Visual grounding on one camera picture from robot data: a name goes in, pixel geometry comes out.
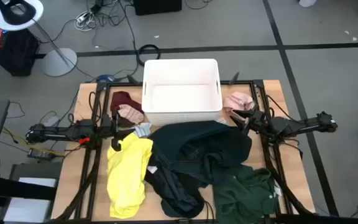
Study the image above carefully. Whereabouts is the maroon garment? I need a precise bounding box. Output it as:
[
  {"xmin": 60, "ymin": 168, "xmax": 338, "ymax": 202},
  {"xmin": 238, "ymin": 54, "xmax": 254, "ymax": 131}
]
[{"xmin": 109, "ymin": 91, "xmax": 145, "ymax": 128}]

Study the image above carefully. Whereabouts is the white stand with round base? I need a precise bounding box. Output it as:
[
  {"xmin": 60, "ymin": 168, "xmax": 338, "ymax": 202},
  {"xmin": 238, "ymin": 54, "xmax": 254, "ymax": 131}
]
[{"xmin": 0, "ymin": 0, "xmax": 78, "ymax": 78}]

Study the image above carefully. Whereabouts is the dark navy garment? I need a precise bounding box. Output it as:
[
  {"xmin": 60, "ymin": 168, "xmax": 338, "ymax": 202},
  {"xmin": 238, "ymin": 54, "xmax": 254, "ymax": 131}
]
[{"xmin": 144, "ymin": 120, "xmax": 253, "ymax": 219}]

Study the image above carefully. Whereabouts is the grey cabinet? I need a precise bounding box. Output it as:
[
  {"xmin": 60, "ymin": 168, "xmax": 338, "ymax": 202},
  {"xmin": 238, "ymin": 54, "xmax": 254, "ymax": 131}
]
[{"xmin": 0, "ymin": 161, "xmax": 63, "ymax": 224}]

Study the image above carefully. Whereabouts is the black clamp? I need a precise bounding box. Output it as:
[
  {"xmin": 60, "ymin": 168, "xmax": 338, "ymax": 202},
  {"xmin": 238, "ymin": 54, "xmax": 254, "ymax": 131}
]
[
  {"xmin": 228, "ymin": 72, "xmax": 241, "ymax": 85},
  {"xmin": 126, "ymin": 74, "xmax": 142, "ymax": 85}
]

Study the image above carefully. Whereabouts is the white cable bundle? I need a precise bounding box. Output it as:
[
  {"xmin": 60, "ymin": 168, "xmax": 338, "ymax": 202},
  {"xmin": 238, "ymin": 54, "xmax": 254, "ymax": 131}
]
[{"xmin": 74, "ymin": 11, "xmax": 98, "ymax": 32}]

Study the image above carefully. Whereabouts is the dark green polo shirt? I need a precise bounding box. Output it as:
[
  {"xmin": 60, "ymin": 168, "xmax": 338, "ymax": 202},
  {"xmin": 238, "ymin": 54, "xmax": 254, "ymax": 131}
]
[{"xmin": 212, "ymin": 164, "xmax": 280, "ymax": 224}]

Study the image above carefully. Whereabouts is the yellow shirt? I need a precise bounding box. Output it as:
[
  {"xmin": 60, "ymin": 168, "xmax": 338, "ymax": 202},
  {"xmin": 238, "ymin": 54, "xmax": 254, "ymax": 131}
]
[{"xmin": 106, "ymin": 132, "xmax": 154, "ymax": 220}]

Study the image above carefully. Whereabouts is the coiled black cable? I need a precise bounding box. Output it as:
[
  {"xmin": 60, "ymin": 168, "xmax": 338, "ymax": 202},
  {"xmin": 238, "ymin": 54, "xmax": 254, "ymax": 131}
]
[{"xmin": 137, "ymin": 44, "xmax": 162, "ymax": 67}]

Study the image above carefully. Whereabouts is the black box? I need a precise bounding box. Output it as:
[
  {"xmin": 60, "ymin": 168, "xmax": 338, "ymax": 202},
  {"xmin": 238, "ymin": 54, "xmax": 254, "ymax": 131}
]
[{"xmin": 132, "ymin": 0, "xmax": 183, "ymax": 16}]

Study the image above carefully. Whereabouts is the black crate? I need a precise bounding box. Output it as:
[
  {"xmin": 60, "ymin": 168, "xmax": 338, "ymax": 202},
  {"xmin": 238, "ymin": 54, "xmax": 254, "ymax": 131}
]
[{"xmin": 0, "ymin": 26, "xmax": 42, "ymax": 77}]

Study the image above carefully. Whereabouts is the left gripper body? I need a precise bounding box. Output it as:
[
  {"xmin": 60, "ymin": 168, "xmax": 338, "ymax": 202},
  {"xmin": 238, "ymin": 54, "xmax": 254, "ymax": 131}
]
[{"xmin": 101, "ymin": 109, "xmax": 121, "ymax": 141}]

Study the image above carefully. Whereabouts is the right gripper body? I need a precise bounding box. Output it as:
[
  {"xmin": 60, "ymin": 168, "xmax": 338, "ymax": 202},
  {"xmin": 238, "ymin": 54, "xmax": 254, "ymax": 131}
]
[{"xmin": 246, "ymin": 109, "xmax": 266, "ymax": 131}]

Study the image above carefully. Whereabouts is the light pink garment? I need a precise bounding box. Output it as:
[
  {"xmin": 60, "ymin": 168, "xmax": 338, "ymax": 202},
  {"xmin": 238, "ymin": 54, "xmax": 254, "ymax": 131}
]
[{"xmin": 222, "ymin": 91, "xmax": 257, "ymax": 121}]

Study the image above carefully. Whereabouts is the blue white striped sock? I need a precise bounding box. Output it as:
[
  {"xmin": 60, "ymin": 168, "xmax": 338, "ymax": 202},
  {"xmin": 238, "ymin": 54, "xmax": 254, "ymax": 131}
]
[{"xmin": 132, "ymin": 122, "xmax": 152, "ymax": 138}]

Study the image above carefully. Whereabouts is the white perforated plastic basket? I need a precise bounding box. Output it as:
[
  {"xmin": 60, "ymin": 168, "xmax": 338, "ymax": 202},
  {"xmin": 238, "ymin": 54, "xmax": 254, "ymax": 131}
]
[{"xmin": 141, "ymin": 58, "xmax": 223, "ymax": 126}]

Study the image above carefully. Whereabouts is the black power adapter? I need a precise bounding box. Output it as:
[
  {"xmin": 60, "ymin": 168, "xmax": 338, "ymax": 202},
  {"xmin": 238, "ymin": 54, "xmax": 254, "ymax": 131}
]
[{"xmin": 27, "ymin": 148, "xmax": 55, "ymax": 161}]

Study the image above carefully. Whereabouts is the pink striped sock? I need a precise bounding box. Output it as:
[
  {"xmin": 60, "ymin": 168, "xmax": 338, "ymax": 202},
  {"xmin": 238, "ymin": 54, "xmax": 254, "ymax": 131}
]
[{"xmin": 117, "ymin": 104, "xmax": 145, "ymax": 124}]

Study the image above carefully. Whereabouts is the black aluminium table frame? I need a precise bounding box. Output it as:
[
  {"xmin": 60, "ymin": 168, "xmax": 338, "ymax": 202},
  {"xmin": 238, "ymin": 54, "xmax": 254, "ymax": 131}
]
[{"xmin": 63, "ymin": 79, "xmax": 315, "ymax": 224}]

